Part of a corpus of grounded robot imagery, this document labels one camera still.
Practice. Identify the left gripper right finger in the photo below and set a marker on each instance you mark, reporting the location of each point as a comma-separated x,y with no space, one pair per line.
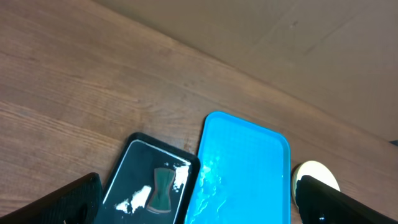
320,203

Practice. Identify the black plastic tray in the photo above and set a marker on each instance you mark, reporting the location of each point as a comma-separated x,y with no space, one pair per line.
131,182

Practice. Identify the teal plastic tray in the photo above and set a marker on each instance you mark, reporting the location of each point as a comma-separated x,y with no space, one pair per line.
244,176

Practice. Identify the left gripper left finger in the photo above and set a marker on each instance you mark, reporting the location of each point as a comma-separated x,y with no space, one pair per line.
77,202

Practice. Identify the yellow-rimmed plate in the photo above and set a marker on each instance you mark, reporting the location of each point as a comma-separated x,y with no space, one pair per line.
316,170

